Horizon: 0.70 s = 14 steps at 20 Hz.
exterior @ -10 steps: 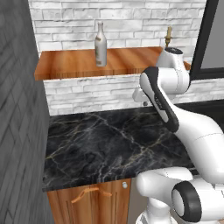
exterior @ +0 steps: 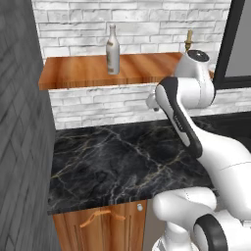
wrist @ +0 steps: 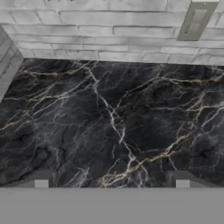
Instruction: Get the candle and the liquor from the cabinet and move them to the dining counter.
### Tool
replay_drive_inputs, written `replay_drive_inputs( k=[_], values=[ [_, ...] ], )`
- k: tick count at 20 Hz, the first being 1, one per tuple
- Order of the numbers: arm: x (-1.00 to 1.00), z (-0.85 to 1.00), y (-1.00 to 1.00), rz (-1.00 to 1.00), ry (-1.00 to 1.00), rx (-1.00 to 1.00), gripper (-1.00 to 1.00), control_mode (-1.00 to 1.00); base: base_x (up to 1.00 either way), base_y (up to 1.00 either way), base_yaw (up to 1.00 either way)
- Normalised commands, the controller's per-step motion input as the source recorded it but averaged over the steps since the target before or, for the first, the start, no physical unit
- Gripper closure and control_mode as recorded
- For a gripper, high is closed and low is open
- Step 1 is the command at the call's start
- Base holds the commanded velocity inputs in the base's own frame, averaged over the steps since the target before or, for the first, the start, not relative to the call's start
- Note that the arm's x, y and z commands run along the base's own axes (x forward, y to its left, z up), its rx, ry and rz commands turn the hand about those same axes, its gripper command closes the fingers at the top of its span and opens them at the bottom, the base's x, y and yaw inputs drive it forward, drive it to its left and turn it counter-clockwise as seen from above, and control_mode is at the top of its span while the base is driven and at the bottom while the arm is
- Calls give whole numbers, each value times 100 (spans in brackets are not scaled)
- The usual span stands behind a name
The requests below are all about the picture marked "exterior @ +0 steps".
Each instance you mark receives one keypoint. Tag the wooden cupboard door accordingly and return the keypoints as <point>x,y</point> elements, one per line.
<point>108,233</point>

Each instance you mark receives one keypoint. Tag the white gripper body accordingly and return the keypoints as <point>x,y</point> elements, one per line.
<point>152,102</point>

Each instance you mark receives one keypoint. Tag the black framed glass cabinet door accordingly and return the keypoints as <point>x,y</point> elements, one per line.
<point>228,39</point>

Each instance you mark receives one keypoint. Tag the silver white liquor bottle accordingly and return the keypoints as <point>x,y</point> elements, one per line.
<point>113,52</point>

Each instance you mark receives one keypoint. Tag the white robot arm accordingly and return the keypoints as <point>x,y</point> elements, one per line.
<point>228,163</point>

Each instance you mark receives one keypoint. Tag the wooden cabinet shelf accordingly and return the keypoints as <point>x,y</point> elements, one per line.
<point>81,70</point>

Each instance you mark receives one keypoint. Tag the small silver round knob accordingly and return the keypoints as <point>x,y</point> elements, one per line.
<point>139,207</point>

